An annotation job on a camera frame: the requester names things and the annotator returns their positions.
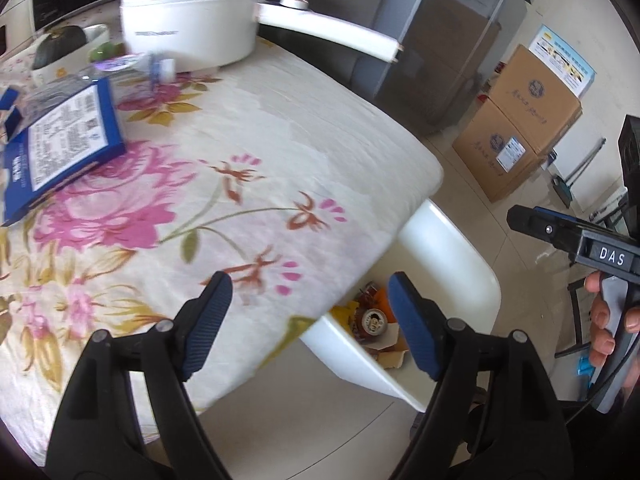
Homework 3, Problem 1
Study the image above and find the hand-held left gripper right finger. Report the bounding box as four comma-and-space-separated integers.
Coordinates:
385, 271, 572, 480

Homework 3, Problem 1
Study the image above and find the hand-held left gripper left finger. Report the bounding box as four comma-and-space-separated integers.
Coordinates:
47, 270, 234, 480

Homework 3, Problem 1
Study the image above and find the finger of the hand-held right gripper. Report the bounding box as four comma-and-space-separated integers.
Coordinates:
532, 205, 590, 230
506, 206, 585, 257

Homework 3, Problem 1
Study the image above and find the tan cardboard piece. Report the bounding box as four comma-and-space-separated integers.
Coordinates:
367, 322, 412, 370

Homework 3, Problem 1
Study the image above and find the red drink can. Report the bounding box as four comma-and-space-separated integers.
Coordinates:
361, 308, 390, 337

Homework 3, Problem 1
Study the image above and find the dark red wrapper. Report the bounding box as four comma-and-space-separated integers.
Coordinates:
355, 283, 384, 311

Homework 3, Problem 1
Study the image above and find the yellow snack bag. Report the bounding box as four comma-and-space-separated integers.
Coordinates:
330, 301, 360, 334

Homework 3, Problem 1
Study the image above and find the white plastic trash bin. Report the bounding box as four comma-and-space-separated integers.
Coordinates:
299, 199, 502, 411

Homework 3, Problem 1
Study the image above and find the person's right hand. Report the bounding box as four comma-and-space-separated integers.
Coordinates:
583, 270, 640, 370

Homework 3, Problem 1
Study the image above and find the cardboard box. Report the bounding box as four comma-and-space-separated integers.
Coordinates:
487, 43, 584, 157
452, 97, 557, 205

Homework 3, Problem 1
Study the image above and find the floral tablecloth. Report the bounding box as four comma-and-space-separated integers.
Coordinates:
0, 0, 445, 463

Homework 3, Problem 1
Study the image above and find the grey refrigerator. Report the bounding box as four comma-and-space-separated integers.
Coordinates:
264, 0, 532, 134

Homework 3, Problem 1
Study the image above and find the large blue milk carton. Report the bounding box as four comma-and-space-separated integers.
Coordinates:
2, 77, 126, 227

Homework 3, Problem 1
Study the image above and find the crushed clear plastic bottle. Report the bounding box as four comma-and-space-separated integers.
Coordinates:
30, 51, 176, 107

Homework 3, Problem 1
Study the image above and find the crumpled blue milk carton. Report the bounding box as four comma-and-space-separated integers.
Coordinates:
0, 87, 25, 144

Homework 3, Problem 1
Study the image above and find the green lime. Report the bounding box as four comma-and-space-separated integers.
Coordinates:
88, 42, 124, 63

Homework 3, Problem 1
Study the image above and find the white electric cooking pot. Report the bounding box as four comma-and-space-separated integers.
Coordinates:
118, 0, 404, 72

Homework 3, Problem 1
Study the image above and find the white bowl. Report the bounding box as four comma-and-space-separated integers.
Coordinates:
32, 23, 111, 84

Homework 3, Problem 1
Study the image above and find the dark green squash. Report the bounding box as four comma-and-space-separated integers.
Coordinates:
32, 24, 89, 69

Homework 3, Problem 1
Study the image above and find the grey handled broom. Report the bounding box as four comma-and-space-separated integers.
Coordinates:
552, 137, 609, 209

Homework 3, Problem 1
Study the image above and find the black cable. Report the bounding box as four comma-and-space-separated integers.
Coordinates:
564, 330, 640, 413

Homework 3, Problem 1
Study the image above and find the blue wall leaflet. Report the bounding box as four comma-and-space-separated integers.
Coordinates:
528, 23, 597, 99

